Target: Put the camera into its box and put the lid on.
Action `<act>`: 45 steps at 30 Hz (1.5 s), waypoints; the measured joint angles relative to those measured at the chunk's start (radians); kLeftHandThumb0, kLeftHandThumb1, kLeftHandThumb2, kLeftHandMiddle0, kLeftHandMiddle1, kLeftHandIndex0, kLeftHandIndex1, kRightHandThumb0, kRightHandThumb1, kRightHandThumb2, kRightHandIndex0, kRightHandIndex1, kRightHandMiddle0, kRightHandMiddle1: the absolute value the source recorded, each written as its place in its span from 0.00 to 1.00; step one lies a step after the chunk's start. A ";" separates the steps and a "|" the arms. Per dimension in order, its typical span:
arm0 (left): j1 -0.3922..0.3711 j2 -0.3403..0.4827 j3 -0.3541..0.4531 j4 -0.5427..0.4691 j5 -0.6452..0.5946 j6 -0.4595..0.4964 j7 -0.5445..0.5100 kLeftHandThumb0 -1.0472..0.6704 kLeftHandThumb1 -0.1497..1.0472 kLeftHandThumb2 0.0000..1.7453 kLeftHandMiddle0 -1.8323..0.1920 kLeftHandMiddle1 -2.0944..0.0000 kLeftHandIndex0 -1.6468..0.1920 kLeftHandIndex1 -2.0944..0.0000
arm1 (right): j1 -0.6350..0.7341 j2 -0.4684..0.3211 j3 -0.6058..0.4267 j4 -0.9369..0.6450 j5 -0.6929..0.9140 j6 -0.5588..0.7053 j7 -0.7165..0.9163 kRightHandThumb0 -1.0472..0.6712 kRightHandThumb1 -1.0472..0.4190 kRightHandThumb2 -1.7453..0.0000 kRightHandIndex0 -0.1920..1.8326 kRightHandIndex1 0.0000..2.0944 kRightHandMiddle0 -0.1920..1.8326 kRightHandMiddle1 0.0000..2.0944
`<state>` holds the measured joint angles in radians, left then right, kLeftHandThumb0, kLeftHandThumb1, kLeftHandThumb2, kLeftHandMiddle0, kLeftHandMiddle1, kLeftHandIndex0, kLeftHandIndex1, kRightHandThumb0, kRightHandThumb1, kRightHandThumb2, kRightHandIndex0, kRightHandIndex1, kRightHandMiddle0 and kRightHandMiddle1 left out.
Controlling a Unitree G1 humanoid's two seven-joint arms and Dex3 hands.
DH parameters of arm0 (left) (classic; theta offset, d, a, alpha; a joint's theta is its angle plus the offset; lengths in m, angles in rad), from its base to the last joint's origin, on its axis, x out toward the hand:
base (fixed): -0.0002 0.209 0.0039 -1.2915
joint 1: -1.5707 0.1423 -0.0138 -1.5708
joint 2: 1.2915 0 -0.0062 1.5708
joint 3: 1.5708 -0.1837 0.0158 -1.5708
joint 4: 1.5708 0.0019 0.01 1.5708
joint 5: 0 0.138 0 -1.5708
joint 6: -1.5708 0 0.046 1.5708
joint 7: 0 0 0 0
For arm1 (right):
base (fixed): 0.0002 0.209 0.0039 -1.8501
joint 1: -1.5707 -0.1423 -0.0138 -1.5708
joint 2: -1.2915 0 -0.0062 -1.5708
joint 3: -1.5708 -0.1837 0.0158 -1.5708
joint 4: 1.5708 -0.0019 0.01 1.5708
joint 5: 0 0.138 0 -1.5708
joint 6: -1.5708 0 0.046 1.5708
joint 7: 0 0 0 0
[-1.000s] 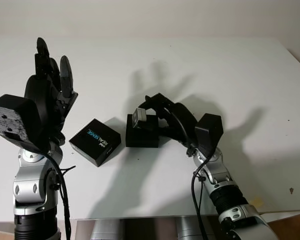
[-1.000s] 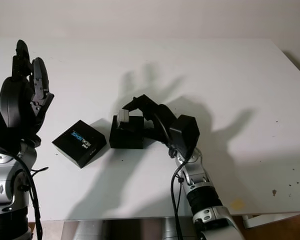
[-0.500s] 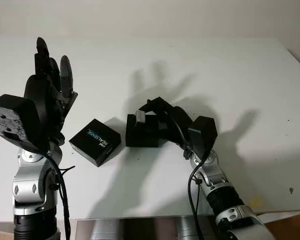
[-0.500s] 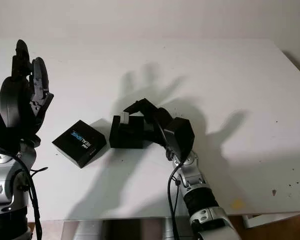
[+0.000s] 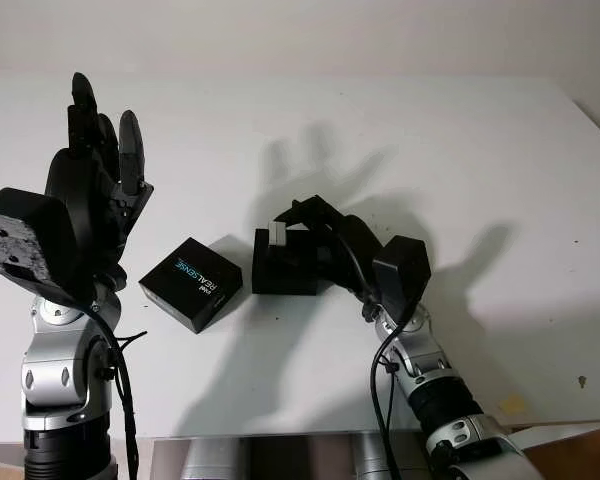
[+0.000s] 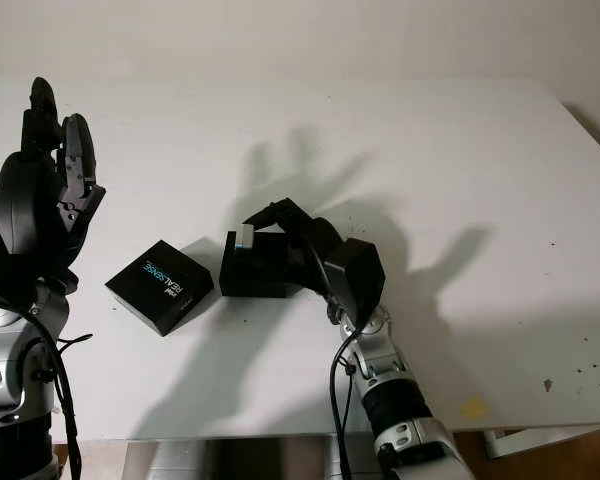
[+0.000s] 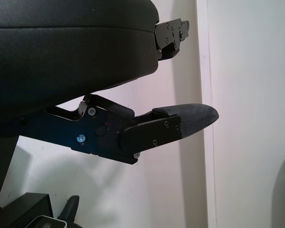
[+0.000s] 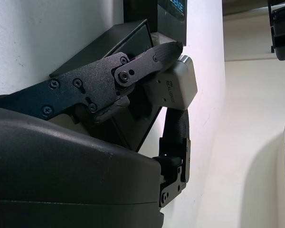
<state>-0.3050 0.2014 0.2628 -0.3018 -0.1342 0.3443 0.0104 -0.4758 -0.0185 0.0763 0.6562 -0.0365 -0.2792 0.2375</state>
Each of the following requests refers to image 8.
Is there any silver RealSense depth camera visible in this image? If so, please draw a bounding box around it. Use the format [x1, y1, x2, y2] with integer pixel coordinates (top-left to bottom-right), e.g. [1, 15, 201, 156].
[142, 55, 198, 110]

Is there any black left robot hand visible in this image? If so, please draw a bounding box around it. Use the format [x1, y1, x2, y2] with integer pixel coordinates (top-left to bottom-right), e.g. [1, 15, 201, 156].
[267, 0, 285, 61]

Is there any black camera box base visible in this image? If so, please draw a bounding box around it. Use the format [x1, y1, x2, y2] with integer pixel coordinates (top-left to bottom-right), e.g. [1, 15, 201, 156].
[48, 19, 167, 152]

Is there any black RealSense box lid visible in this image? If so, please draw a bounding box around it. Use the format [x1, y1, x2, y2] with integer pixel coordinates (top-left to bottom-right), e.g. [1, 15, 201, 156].
[123, 0, 188, 47]

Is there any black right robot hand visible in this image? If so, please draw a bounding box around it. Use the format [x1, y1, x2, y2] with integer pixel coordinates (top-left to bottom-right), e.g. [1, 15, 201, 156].
[0, 41, 192, 228]

